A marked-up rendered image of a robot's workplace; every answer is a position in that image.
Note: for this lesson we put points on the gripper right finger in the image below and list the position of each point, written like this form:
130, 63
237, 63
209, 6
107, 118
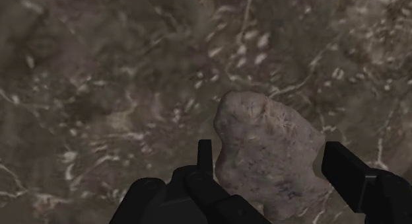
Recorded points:
363, 184

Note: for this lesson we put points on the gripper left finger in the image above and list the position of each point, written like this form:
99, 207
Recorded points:
196, 191

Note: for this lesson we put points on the pale brown lumpy potato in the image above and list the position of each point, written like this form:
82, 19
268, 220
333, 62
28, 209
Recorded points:
264, 152

